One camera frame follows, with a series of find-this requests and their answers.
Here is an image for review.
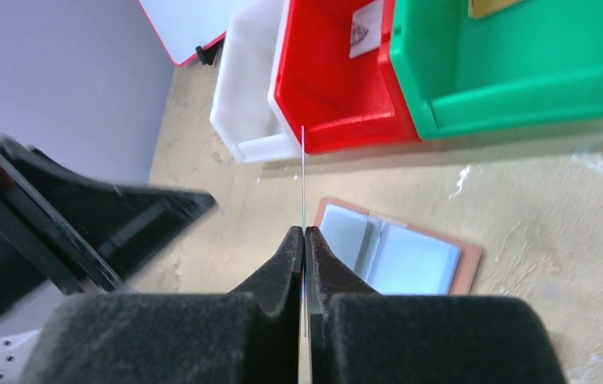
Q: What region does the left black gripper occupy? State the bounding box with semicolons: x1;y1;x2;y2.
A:
0;137;218;337

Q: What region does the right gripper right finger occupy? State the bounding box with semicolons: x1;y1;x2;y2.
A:
305;226;566;383

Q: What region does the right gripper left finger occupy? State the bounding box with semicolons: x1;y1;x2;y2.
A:
20;226;303;383

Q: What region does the white plastic bin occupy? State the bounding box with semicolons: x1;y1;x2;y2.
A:
210;1;302;163

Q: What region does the thin card edge-on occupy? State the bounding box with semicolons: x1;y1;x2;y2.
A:
301;125;309;338

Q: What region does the red plastic bin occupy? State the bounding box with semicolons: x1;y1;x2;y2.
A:
274;1;420;154

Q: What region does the green plastic bin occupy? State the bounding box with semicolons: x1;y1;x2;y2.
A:
389;1;603;140

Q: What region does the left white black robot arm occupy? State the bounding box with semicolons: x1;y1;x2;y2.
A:
0;137;217;383

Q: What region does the silver credit card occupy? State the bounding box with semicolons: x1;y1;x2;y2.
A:
349;0;384;59

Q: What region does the gold credit card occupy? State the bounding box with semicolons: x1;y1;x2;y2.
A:
467;0;522;20

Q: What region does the pink framed whiteboard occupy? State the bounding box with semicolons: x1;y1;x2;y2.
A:
138;0;250;66

